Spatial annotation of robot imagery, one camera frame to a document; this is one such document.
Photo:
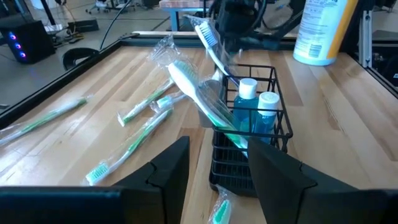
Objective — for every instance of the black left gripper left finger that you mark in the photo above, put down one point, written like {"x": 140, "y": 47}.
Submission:
{"x": 93, "y": 205}

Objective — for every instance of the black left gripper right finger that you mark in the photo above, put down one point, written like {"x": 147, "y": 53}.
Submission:
{"x": 311, "y": 205}

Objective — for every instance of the white blue toothbrush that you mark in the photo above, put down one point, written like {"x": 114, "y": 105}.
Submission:
{"x": 207, "y": 35}

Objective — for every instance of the blue mouthwash bottle white cap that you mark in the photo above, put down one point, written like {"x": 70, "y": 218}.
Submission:
{"x": 266, "y": 118}
{"x": 247, "y": 102}

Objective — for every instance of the blue-legged wooden workbench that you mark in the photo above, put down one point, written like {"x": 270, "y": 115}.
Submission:
{"x": 175, "y": 20}

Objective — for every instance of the grey translucent plastic case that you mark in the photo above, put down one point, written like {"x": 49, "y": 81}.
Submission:
{"x": 213, "y": 87}

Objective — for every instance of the white yellow wipes canister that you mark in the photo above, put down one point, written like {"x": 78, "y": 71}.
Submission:
{"x": 323, "y": 31}

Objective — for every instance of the black box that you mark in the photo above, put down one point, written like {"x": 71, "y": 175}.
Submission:
{"x": 83, "y": 25}

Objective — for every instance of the black computer tower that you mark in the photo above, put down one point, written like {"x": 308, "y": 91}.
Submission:
{"x": 34, "y": 40}

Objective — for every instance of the silver metal bracket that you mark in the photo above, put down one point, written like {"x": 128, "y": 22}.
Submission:
{"x": 365, "y": 37}

